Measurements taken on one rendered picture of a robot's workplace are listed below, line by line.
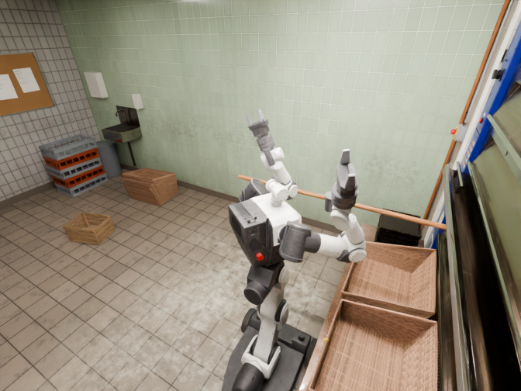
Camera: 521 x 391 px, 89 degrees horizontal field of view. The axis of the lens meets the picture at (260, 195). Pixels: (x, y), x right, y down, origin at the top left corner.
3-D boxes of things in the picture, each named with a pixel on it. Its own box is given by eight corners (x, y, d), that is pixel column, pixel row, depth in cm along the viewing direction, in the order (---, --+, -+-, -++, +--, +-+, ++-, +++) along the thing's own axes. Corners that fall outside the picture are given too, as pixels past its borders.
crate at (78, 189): (108, 180, 451) (105, 172, 443) (74, 197, 406) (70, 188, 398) (93, 175, 467) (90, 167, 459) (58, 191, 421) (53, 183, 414)
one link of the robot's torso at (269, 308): (280, 328, 164) (279, 280, 138) (255, 316, 172) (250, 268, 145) (289, 308, 175) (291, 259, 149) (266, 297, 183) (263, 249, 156)
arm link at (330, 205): (353, 209, 94) (350, 225, 103) (360, 185, 99) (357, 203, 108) (322, 200, 98) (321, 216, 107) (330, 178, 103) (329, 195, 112)
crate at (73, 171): (102, 164, 433) (99, 156, 425) (63, 180, 389) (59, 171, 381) (88, 160, 451) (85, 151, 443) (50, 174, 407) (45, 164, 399)
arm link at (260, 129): (253, 122, 149) (262, 141, 154) (243, 129, 143) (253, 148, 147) (271, 116, 141) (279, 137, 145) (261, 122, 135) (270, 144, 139)
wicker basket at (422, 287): (425, 277, 192) (438, 248, 178) (421, 345, 151) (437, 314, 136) (357, 254, 213) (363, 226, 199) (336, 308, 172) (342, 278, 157)
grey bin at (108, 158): (127, 171, 481) (119, 142, 453) (108, 180, 453) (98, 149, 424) (114, 167, 497) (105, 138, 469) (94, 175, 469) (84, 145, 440)
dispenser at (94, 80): (108, 97, 419) (101, 72, 401) (102, 98, 411) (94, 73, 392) (98, 95, 431) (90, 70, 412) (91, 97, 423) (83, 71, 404)
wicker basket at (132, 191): (157, 209, 376) (153, 192, 361) (127, 201, 395) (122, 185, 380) (179, 192, 414) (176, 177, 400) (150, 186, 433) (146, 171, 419)
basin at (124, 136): (150, 165, 449) (136, 108, 400) (132, 174, 422) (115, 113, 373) (131, 160, 468) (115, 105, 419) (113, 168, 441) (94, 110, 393)
